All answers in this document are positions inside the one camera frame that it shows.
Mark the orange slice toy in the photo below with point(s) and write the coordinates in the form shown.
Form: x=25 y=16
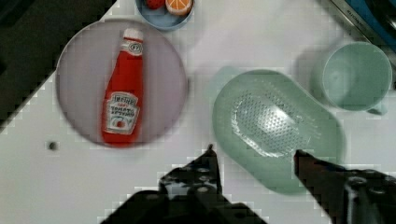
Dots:
x=179 y=7

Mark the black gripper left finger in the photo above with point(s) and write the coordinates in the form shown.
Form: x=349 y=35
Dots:
x=202 y=171

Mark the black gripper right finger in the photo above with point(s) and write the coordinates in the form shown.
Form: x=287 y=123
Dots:
x=348 y=196

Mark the red ketchup bottle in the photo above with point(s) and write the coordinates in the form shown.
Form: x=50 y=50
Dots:
x=121 y=113

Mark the green plastic strainer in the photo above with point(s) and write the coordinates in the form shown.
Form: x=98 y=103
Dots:
x=261 y=118

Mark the blue small bowl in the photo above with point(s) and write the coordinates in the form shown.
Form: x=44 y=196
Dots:
x=160 y=18

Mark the red toy strawberry in bowl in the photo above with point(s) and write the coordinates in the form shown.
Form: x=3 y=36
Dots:
x=155 y=4

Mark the grey round plate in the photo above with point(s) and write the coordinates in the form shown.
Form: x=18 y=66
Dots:
x=86 y=65

